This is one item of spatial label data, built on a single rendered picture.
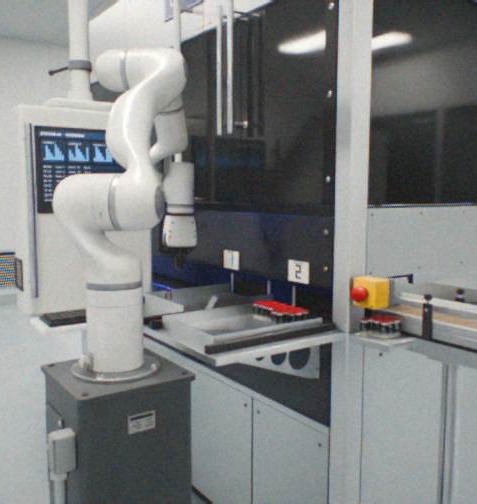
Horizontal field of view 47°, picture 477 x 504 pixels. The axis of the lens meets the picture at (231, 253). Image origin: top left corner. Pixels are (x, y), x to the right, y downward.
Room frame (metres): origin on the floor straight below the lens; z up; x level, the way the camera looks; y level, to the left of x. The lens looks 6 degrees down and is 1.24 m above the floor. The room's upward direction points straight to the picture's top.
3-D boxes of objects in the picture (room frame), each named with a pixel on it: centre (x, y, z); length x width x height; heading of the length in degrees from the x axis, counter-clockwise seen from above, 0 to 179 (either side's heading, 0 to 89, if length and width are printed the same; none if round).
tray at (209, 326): (1.44, -0.03, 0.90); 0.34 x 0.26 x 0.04; 124
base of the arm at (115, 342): (1.16, 0.25, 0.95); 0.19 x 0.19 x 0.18
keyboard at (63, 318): (1.92, 0.47, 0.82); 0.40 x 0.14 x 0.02; 123
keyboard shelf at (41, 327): (1.97, 0.50, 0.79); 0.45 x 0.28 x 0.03; 123
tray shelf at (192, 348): (1.60, 0.04, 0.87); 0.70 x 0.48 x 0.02; 35
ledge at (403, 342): (1.38, -0.40, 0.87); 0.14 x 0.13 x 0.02; 125
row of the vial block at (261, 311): (1.50, -0.12, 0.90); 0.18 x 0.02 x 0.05; 34
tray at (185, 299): (1.78, 0.08, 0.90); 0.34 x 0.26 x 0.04; 125
